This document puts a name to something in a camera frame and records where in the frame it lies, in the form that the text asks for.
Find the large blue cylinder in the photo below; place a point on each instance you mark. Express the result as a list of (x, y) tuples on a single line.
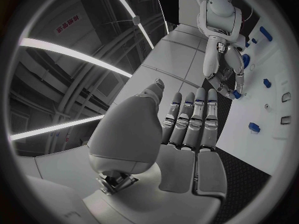
[(265, 34)]

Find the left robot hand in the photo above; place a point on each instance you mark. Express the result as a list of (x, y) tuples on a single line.
[(144, 171)]

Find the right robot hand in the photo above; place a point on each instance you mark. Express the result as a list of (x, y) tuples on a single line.
[(211, 59)]

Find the tall blue peg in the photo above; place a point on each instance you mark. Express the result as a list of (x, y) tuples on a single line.
[(254, 40)]

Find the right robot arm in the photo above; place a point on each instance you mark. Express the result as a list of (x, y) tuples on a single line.
[(219, 9)]

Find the white task board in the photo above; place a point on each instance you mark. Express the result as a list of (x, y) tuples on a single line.
[(257, 106)]

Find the small blue peg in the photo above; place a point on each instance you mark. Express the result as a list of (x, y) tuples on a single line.
[(267, 83), (247, 44)]

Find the blue gear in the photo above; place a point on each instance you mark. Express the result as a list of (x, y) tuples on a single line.
[(245, 60)]

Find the blue block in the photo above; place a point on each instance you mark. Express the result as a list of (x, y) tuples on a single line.
[(254, 127)]

